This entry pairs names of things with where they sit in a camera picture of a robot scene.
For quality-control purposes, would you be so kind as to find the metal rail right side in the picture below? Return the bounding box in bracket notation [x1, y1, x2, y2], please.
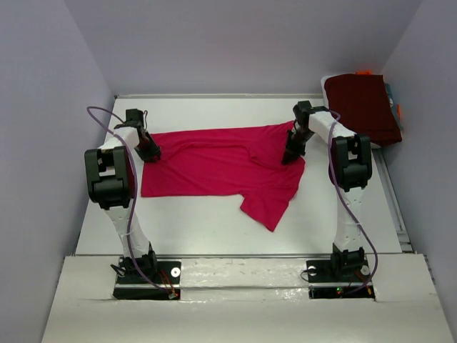
[373, 149, 415, 254]

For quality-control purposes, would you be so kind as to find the teal orange item beside stack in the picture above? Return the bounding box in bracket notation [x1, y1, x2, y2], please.
[384, 83, 403, 130]

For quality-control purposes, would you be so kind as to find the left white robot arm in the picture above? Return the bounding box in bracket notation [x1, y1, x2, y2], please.
[84, 109, 161, 284]

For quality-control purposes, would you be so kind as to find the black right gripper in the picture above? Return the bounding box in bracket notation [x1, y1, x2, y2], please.
[283, 128, 314, 164]

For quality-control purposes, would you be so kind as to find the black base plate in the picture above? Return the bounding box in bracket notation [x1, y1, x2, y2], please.
[301, 259, 376, 300]
[110, 258, 181, 301]

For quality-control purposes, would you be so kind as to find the dark red folded t-shirt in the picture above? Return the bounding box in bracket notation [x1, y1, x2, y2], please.
[323, 74, 403, 146]

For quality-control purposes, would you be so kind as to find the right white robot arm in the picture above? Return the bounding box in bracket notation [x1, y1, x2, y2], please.
[282, 101, 373, 283]

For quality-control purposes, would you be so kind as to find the pink t-shirt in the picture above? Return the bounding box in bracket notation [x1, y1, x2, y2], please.
[141, 121, 305, 232]

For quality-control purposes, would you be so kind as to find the orange object behind stack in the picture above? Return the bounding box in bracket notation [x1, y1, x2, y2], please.
[356, 70, 372, 75]

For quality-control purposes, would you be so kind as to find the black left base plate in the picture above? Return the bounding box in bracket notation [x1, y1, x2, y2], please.
[110, 258, 181, 301]

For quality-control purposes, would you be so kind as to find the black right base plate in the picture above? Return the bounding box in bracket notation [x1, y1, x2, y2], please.
[301, 259, 376, 300]

